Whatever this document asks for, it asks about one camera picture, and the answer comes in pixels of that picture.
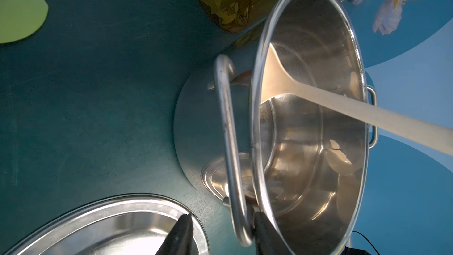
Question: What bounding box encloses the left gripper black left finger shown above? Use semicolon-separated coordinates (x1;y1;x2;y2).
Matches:
156;214;193;255

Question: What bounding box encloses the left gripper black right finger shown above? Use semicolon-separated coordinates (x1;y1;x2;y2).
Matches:
252;212;292;255

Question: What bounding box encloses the stainless steel pot lid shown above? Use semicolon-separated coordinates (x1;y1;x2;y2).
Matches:
6;194;191;255

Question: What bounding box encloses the beige plastic ladle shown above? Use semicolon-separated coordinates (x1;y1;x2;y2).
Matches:
261;44;453;155

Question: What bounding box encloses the green spatula wooden handle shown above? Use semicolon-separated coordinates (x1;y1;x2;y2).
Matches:
1;0;48;44

